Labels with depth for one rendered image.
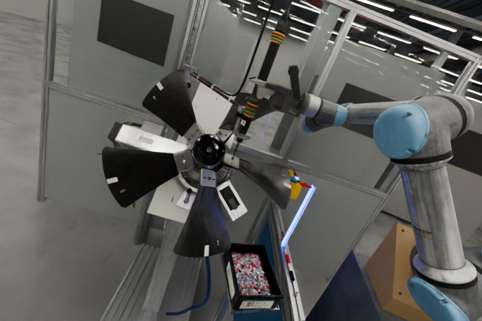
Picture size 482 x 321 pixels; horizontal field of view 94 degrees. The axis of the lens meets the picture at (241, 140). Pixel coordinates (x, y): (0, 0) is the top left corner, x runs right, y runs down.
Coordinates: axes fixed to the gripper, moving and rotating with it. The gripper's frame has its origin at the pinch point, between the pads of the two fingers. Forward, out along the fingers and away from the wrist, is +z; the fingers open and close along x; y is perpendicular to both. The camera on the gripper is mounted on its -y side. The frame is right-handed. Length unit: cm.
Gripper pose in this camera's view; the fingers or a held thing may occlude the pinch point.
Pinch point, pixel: (253, 78)
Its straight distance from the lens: 79.9
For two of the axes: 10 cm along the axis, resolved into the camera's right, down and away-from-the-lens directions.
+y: -3.3, 8.9, 3.2
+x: 0.2, -3.4, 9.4
